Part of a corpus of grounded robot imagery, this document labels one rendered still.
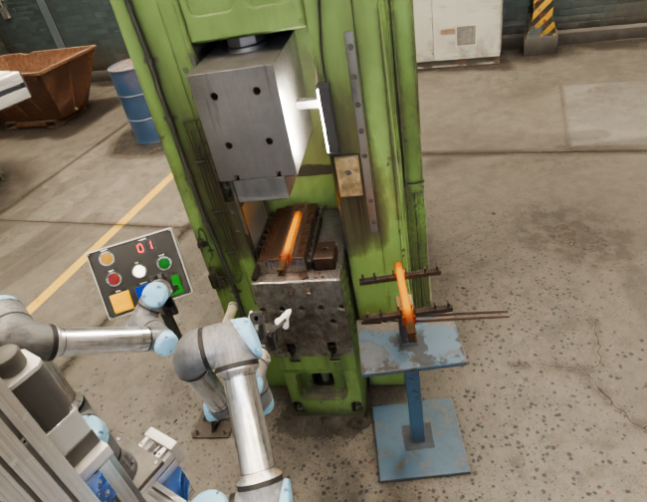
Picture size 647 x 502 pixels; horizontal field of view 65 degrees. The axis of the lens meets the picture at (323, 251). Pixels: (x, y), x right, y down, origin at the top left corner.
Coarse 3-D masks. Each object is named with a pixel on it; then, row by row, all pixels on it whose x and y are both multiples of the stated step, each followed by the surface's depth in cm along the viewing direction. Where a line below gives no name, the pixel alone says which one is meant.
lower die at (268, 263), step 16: (288, 208) 243; (304, 208) 238; (288, 224) 231; (304, 224) 228; (272, 240) 224; (304, 240) 218; (272, 256) 213; (304, 256) 209; (272, 272) 215; (288, 272) 214
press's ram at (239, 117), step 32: (288, 32) 195; (224, 64) 172; (256, 64) 166; (288, 64) 182; (224, 96) 171; (256, 96) 170; (288, 96) 180; (224, 128) 179; (256, 128) 177; (288, 128) 177; (224, 160) 186; (256, 160) 185; (288, 160) 183
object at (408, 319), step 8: (400, 264) 201; (400, 272) 197; (400, 280) 193; (400, 288) 189; (400, 296) 186; (408, 296) 185; (408, 304) 182; (408, 312) 178; (408, 320) 174; (408, 328) 171; (408, 336) 173
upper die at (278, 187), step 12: (240, 180) 190; (252, 180) 190; (264, 180) 189; (276, 180) 189; (288, 180) 192; (240, 192) 194; (252, 192) 193; (264, 192) 192; (276, 192) 192; (288, 192) 191
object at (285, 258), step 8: (296, 216) 232; (296, 224) 226; (296, 232) 224; (288, 240) 217; (288, 248) 212; (280, 256) 208; (288, 256) 208; (280, 264) 204; (288, 264) 208; (280, 272) 201
